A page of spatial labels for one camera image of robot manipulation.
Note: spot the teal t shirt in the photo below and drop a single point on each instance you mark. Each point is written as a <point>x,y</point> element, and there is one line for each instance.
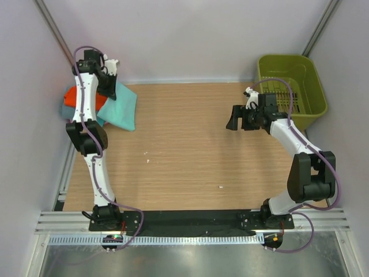
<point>120,112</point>

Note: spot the orange folded t shirt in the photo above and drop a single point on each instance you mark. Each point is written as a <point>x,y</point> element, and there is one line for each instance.
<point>71,94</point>

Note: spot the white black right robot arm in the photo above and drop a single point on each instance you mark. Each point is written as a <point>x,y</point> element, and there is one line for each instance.
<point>312,176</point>

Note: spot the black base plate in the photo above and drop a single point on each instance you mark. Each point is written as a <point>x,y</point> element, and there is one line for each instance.
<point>200,223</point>

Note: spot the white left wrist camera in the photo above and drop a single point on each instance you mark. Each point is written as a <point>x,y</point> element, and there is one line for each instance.
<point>110,65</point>

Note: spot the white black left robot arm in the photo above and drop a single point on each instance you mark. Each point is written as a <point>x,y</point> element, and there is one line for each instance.
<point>91,141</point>

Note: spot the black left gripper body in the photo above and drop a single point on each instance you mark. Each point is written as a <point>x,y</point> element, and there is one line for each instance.
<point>109,85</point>

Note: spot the pink folded t shirt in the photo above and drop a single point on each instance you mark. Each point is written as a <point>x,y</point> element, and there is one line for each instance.
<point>100,121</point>

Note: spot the grey folded t shirt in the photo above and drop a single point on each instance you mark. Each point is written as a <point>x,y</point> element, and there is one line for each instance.
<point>67,112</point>

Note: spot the white slotted cable duct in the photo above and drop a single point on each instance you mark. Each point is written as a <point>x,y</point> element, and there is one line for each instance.
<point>105,240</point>

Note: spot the aluminium frame rail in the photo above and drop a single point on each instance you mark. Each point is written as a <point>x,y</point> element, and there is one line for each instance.
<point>304,220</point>

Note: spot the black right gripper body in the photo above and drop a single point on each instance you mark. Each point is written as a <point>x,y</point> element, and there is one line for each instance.
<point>246,119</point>

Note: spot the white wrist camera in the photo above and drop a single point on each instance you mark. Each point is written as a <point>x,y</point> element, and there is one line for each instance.
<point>252,98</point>
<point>110,65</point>

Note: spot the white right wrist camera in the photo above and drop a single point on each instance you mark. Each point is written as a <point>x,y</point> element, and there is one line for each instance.
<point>252,98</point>

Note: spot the green plastic basket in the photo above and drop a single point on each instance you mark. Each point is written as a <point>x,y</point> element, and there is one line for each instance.
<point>299,73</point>

